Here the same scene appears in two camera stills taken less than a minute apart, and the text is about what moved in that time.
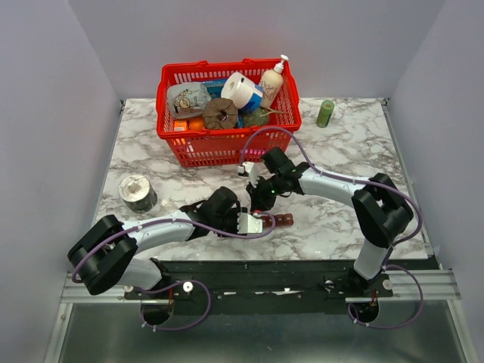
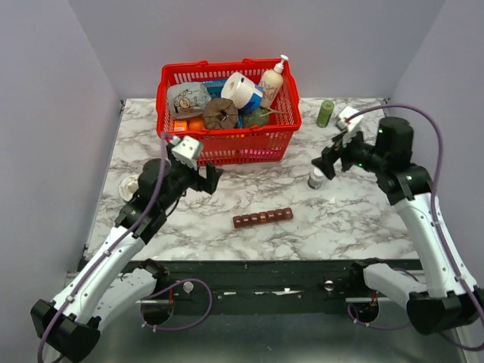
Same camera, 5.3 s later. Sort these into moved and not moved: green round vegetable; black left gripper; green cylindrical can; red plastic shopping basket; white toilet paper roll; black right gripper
Moved: black left gripper; black right gripper
Not moved: green cylindrical can; green round vegetable; red plastic shopping basket; white toilet paper roll
